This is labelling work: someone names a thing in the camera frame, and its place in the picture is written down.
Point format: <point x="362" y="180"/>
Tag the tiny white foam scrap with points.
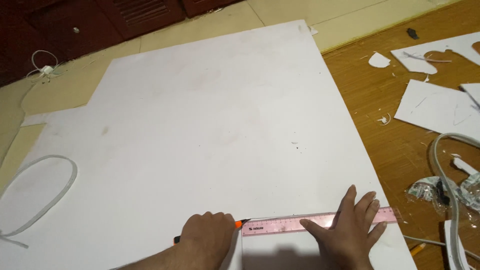
<point x="313" y="31"/>

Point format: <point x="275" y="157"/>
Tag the short white foam strip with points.
<point x="464" y="166"/>

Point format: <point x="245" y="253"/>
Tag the dark red wooden cabinet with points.
<point x="56" y="22"/>

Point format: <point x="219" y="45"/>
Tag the curled white foam shaving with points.
<point x="384" y="120"/>

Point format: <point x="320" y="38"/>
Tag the orange utility knife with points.
<point x="238" y="224"/>

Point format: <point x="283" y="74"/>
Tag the white foam offcut with cutouts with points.
<point x="416" y="62"/>

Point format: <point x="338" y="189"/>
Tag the small black clip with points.
<point x="412" y="33"/>

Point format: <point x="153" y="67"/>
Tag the person's left hand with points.
<point x="206" y="232"/>

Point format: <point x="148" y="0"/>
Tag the large white foam board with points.
<point x="187" y="131"/>

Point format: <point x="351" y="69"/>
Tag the rounded white foam scrap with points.
<point x="378" y="60"/>

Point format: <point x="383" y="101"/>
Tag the crumpled clear plastic wrapper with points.
<point x="423" y="189"/>

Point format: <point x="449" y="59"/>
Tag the black pen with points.
<point x="468" y="95"/>

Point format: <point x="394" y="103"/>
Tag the narrow white foam piece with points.
<point x="449" y="243"/>

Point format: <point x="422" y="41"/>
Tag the person's right hand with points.
<point x="345" y="240"/>

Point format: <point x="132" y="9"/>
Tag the person's left fingers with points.
<point x="219" y="218"/>

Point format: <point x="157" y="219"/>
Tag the pink transparent ruler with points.
<point x="277" y="225"/>

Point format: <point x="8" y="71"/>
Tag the white rectangular foam piece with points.
<point x="435" y="107"/>

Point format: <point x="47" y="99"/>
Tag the yellow pencil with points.
<point x="418" y="249"/>

